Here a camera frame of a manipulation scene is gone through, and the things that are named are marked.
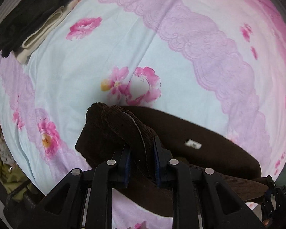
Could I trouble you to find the folded cream garment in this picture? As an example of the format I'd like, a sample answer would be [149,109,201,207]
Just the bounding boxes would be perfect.
[14,0,79,64]

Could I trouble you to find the folded black garment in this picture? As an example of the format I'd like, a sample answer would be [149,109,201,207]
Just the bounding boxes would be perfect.
[0,0,71,57]

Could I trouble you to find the pink floral bed sheet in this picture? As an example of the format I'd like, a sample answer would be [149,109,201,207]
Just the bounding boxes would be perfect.
[0,0,286,229]

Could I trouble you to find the olive clutter beside bed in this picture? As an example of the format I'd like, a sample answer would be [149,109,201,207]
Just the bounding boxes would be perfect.
[0,134,42,204]

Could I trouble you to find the dark brown corduroy pants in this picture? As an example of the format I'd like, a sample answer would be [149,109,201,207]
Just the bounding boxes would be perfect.
[75,103,268,217]

